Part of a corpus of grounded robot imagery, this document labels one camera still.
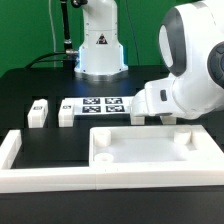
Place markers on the white desk top tray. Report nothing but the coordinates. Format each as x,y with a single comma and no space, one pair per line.
144,144

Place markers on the white U-shaped obstacle fence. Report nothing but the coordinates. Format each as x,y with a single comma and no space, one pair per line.
148,175

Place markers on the black tag marker plate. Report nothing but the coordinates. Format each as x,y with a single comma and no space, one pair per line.
102,105

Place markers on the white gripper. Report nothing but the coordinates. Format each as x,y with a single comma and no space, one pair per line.
155,99

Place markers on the black post with connector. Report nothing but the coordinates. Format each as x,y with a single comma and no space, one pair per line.
69,60

